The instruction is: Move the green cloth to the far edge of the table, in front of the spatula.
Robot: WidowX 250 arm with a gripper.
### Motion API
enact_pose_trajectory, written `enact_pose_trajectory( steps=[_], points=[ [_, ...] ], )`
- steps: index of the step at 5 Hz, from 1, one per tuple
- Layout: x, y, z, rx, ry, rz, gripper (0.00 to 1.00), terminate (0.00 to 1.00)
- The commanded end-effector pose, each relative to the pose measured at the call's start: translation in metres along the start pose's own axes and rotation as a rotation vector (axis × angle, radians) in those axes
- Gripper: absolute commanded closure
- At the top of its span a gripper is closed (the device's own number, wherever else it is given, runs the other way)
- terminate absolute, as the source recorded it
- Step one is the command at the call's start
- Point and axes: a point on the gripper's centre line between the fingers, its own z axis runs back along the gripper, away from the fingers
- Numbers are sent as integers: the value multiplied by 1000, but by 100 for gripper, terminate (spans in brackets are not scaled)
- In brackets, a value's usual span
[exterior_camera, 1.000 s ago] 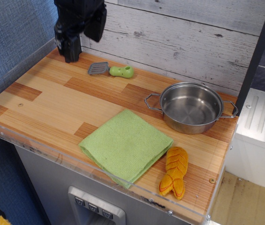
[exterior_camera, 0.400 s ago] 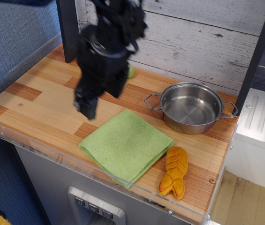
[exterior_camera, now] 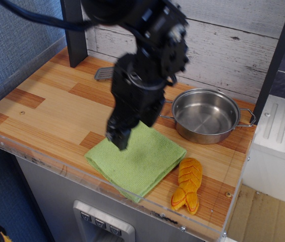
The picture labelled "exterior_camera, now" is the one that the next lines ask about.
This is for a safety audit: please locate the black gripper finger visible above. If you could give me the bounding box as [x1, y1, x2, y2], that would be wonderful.
[106, 126, 131, 151]
[141, 97, 165, 127]

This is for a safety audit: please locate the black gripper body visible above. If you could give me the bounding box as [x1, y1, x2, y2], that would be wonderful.
[106, 52, 165, 132]

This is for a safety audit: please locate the green cloth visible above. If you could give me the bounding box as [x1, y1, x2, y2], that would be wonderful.
[85, 123, 187, 203]

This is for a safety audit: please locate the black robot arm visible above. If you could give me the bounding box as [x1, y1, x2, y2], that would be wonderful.
[82, 1, 189, 150]

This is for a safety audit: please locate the stainless steel pot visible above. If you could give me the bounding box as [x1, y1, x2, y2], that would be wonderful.
[160, 88, 256, 145]

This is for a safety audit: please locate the orange plush shrimp tempura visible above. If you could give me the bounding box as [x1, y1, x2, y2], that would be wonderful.
[170, 157, 203, 215]

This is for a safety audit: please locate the silver button panel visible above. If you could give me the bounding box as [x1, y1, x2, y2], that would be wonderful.
[73, 200, 136, 241]

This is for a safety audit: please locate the clear acrylic table guard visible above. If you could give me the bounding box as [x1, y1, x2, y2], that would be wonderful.
[0, 120, 256, 241]

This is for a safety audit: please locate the white ribbed toy appliance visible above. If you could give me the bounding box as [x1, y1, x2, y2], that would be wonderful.
[243, 95, 285, 201]

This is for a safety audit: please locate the toy spatula green handle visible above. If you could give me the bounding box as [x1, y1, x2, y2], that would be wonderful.
[94, 67, 114, 81]

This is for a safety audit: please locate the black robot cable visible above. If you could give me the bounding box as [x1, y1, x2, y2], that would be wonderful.
[0, 0, 92, 32]

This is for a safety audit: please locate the dark grey left post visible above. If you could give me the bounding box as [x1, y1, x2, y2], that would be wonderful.
[60, 0, 88, 68]

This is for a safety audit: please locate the dark grey post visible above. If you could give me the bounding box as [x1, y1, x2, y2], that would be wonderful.
[60, 0, 88, 68]
[253, 23, 285, 125]

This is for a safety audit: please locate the dark grey right post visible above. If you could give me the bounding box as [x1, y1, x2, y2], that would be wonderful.
[253, 23, 285, 125]

